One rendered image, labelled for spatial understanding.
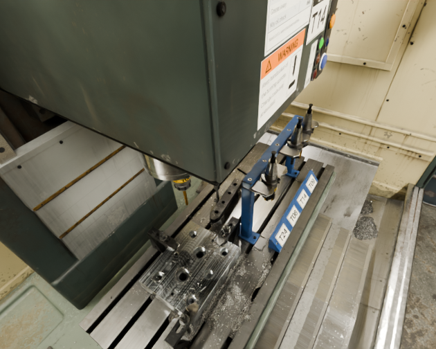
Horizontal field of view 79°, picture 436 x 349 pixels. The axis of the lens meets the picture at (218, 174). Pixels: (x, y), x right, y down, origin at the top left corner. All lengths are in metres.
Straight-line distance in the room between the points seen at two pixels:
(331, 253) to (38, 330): 1.36
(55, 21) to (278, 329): 1.08
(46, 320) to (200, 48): 1.45
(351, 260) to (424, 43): 0.93
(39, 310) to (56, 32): 1.36
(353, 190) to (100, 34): 1.41
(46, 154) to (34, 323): 0.90
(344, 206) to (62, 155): 1.30
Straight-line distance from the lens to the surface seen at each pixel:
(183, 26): 0.27
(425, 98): 1.46
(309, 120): 1.11
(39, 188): 0.96
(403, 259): 1.38
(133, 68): 0.35
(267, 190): 0.87
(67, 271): 1.27
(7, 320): 1.69
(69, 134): 0.95
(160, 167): 0.54
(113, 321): 1.07
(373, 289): 1.41
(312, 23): 0.54
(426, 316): 2.28
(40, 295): 1.66
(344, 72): 1.45
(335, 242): 1.41
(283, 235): 1.11
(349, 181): 1.60
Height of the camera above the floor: 1.85
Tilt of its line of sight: 44 degrees down
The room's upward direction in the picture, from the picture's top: 4 degrees counter-clockwise
